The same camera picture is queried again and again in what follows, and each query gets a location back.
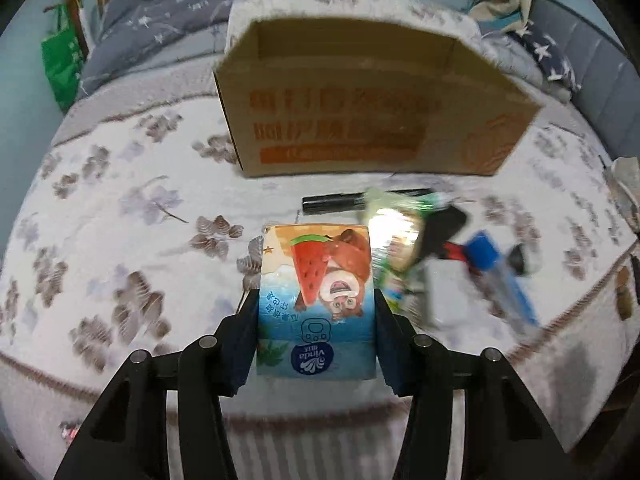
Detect brown cardboard box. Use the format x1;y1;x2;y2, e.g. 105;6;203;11
214;17;539;177

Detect blue capped clear bottle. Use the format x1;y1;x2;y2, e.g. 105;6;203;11
463;231;539;336

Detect grey padded headboard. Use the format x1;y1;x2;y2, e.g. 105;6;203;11
530;0;640;158

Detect black marker pen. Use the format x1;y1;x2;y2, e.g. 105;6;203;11
302;188;433;214

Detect beige fabric pouch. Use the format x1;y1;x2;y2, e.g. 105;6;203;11
604;157;640;234

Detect wooden coat stand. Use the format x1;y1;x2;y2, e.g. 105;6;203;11
42;0;90;60

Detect star pattern navy pillow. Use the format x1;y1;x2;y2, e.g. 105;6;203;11
510;20;580;92

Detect starry grey blue duvet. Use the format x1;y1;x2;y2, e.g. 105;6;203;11
76;0;234;101

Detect green shopping bag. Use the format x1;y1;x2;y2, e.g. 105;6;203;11
40;4;85;112

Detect black rectangular object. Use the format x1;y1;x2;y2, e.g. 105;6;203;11
413;206;469;263

